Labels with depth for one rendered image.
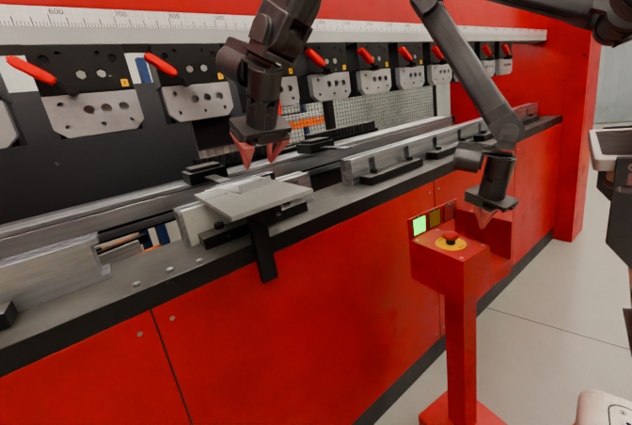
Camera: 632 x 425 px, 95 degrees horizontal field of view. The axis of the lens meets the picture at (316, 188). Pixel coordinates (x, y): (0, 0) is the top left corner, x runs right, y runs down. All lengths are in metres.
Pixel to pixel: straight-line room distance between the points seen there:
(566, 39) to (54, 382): 2.62
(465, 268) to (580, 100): 1.83
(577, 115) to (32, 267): 2.57
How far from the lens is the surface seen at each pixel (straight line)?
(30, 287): 0.80
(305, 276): 0.83
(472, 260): 0.78
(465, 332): 0.99
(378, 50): 1.11
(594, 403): 1.24
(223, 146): 0.80
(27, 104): 1.29
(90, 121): 0.72
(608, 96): 8.04
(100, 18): 0.76
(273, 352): 0.88
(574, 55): 2.45
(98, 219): 1.02
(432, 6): 0.83
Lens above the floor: 1.16
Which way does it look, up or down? 16 degrees down
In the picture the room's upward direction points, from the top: 9 degrees counter-clockwise
